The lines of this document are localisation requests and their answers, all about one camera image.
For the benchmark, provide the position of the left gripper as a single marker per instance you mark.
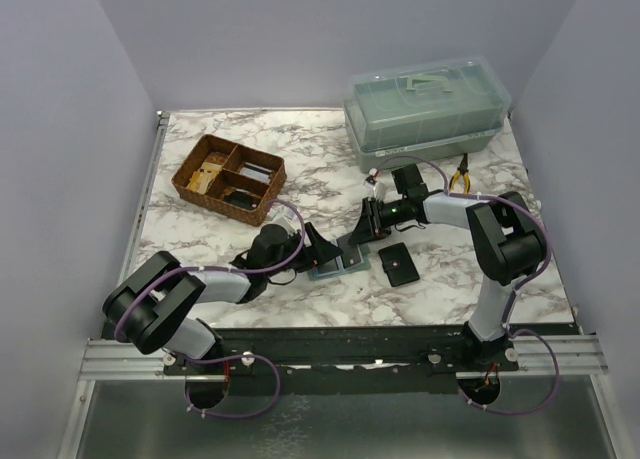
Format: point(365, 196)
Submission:
point(319, 252)

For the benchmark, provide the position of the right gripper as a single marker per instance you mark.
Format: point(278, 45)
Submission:
point(369, 226)

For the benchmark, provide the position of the green card holder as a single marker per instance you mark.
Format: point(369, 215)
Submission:
point(365, 265)

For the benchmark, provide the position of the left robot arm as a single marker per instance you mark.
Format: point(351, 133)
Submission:
point(150, 309)

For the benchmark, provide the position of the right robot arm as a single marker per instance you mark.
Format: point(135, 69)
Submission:
point(510, 246)

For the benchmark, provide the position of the dark card right pocket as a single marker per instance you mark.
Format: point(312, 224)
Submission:
point(351, 254)

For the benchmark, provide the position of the black card holder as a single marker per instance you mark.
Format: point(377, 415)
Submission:
point(398, 265)

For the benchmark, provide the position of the woven brown basket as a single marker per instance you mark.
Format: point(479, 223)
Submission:
point(229, 178)

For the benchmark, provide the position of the translucent green storage box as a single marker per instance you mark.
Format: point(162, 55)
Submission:
point(431, 111)

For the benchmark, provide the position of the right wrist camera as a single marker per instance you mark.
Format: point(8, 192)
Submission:
point(376, 189)

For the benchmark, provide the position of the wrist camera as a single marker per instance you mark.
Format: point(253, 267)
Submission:
point(376, 189)
point(287, 219)

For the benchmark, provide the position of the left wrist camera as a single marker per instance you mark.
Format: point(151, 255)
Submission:
point(287, 219)

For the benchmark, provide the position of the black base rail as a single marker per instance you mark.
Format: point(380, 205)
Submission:
point(360, 360)

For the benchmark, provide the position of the yellow handled pliers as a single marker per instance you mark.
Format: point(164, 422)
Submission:
point(461, 174)

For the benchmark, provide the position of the aluminium frame rail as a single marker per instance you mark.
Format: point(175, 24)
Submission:
point(140, 213)

